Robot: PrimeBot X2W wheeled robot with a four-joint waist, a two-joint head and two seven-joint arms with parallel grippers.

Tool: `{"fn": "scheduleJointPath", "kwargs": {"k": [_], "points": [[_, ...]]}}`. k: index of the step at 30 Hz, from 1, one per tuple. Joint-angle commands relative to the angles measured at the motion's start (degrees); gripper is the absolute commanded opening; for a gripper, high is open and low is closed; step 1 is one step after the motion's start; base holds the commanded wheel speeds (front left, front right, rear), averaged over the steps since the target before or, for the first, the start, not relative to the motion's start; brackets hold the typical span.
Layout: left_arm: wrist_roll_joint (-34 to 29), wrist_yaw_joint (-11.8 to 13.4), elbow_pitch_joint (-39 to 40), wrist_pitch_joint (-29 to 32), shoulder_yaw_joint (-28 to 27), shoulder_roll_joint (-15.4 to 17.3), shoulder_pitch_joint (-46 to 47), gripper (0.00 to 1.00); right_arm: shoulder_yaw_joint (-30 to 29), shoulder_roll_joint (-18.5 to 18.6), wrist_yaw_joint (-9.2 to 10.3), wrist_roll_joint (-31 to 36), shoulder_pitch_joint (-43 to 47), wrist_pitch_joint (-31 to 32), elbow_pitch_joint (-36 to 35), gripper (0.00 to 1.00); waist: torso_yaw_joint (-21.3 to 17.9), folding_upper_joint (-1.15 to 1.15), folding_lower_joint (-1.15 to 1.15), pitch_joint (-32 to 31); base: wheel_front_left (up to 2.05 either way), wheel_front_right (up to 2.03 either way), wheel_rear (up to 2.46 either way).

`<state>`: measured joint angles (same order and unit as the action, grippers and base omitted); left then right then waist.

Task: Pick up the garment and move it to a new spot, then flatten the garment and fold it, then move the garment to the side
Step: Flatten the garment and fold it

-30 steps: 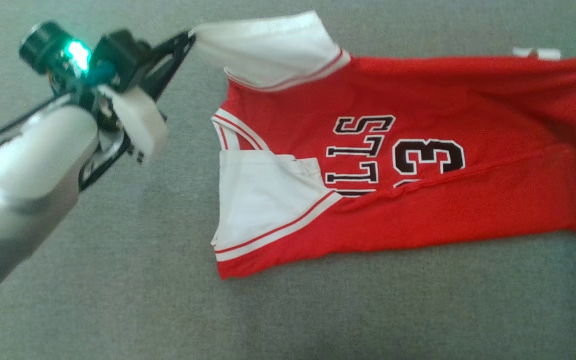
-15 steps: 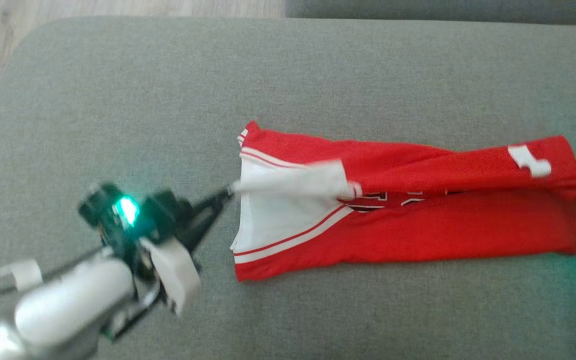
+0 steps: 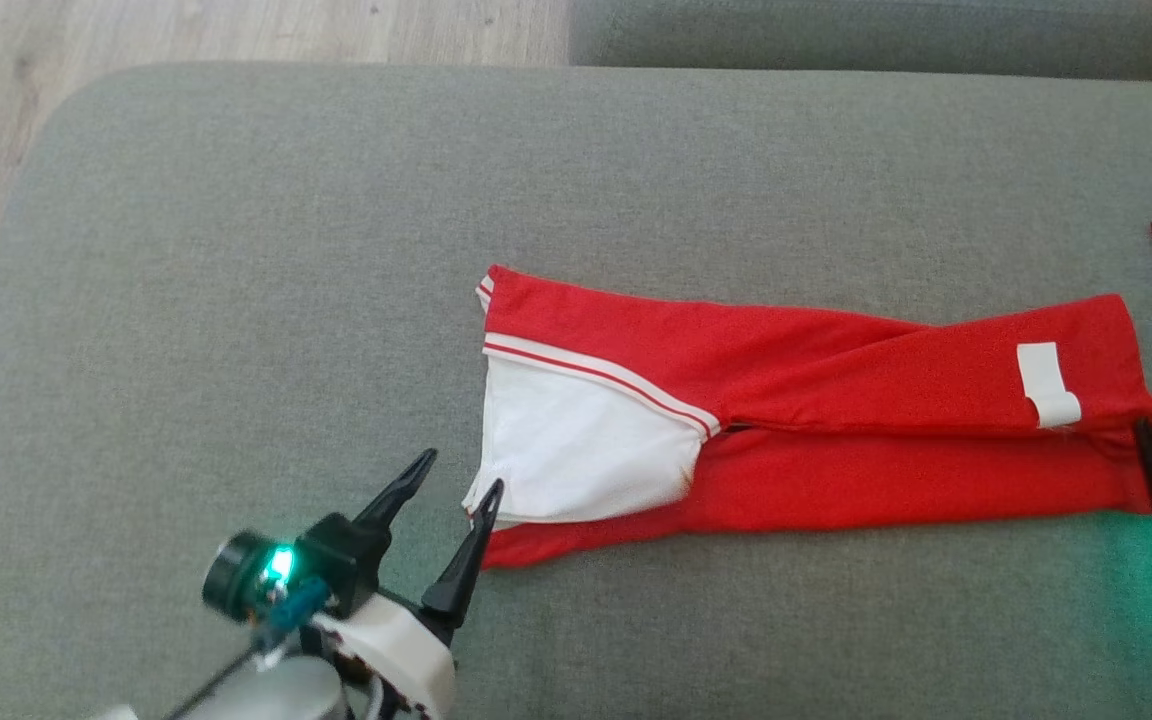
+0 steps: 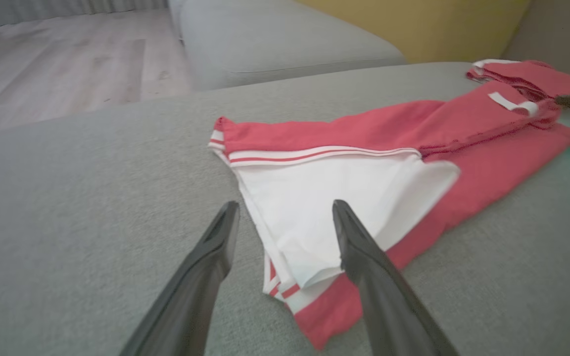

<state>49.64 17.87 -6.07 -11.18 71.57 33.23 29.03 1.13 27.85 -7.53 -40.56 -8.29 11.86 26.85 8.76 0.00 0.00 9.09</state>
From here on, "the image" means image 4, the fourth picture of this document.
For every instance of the grey pleated curtain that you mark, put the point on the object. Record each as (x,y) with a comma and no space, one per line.
(42,10)

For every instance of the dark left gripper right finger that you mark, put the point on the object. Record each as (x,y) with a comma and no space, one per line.
(389,301)

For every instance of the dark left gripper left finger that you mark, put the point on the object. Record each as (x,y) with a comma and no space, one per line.
(191,296)

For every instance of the red jersey with white sleeves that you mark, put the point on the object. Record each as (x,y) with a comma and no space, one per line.
(314,183)

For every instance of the red shorts with white stripe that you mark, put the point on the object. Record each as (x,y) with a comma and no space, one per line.
(537,74)

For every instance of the grey sofa chaise cushion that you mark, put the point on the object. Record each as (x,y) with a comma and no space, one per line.
(275,44)

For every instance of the grey sofa back cushion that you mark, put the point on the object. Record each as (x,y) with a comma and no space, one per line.
(562,34)

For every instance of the large grey sofa seat cushion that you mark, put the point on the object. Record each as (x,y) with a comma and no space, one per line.
(92,198)

